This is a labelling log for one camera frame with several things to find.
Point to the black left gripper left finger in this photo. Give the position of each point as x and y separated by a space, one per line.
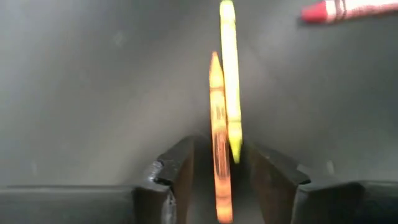
77 205

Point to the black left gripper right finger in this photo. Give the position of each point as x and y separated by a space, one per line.
342 205

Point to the orange crayon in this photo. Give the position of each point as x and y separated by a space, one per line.
220 140

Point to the yellow crayon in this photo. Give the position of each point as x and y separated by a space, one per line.
231 77

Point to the red crayon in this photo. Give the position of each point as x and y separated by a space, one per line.
342 9

